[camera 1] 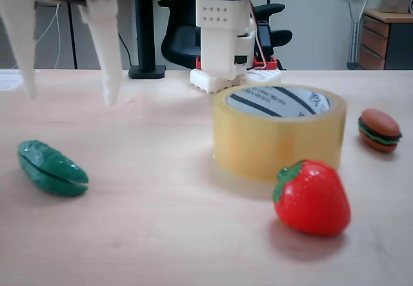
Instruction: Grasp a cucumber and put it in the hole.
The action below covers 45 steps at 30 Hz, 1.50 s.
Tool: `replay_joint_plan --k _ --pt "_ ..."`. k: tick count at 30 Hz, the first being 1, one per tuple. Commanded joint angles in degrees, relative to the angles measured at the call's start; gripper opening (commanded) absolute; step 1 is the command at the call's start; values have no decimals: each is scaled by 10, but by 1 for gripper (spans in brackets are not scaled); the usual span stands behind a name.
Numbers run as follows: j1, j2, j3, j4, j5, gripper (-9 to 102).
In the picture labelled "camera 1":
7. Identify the green toy cucumber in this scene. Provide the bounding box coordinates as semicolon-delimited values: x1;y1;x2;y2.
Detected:
17;139;90;198

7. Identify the pale desk with black legs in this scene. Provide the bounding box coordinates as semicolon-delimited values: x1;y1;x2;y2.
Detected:
34;0;165;70

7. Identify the black pole with clamp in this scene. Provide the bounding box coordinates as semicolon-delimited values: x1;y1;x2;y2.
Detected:
128;0;167;79

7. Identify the white printed paper sheet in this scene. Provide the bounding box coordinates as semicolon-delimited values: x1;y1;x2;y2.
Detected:
0;71;23;92

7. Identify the black office chair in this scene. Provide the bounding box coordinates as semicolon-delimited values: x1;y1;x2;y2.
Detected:
157;0;294;70

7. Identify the yellowish packing tape roll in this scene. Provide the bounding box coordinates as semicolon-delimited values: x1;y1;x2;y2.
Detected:
212;84;348;183

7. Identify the grey metal crutch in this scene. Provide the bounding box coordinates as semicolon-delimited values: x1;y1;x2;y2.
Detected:
347;0;372;70

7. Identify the red toy strawberry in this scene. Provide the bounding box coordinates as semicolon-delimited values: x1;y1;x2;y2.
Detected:
272;159;352;237

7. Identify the brown drawer cabinet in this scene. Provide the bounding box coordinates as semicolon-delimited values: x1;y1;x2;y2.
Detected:
358;8;413;70

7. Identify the brown toy hamburger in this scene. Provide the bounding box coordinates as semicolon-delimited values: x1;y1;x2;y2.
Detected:
357;108;403;154

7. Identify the black cable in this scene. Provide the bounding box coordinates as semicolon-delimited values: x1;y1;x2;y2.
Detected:
117;32;132;69

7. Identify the white cable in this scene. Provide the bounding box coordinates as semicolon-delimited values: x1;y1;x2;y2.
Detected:
34;8;56;43
53;4;63;70

